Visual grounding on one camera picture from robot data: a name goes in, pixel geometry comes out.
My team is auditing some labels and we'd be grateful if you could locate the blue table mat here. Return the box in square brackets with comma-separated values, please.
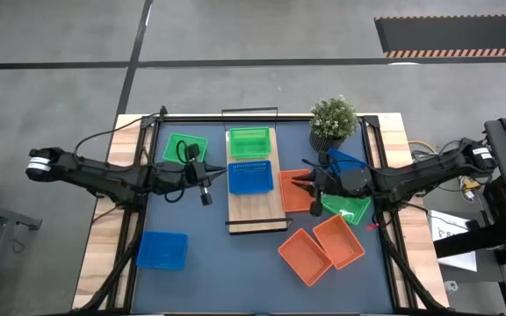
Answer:
[132, 120, 394, 315]

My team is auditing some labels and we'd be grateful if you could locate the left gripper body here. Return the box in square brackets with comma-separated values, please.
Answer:
[182, 161, 213, 190]

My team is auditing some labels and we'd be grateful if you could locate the potted plant with dark pot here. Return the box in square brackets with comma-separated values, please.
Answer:
[308, 95, 359, 154]

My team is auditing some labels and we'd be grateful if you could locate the white paper sheet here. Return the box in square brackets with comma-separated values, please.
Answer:
[427, 209, 479, 273]

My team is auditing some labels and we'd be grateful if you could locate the black equipment stand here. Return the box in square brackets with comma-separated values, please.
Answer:
[432, 107, 506, 264]

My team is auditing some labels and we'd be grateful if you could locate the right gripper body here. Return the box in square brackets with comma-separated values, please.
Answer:
[316, 169, 345, 198]

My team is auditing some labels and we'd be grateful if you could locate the green plastic basket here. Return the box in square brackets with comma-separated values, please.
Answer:
[321, 192, 372, 226]
[228, 126, 273, 161]
[162, 133, 210, 166]

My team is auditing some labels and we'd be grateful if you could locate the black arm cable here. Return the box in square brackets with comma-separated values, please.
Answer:
[73, 111, 163, 155]

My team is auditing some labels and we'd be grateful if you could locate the wooden tray board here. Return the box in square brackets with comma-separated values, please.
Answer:
[220, 106, 293, 236]

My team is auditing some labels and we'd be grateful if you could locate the black metal table frame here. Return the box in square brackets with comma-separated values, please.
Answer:
[70, 104, 452, 316]

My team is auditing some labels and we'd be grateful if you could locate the yellow cable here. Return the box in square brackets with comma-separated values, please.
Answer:
[408, 140, 432, 154]

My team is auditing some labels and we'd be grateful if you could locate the orange plastic basket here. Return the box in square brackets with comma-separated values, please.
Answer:
[278, 169, 318, 213]
[312, 213, 366, 270]
[277, 227, 334, 288]

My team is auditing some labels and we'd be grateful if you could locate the blue plastic basket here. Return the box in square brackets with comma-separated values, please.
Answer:
[326, 147, 370, 176]
[227, 160, 275, 196]
[135, 230, 190, 271]

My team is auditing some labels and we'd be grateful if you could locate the black hazard-striped floor ramp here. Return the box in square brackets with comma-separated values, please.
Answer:
[373, 14, 506, 59]

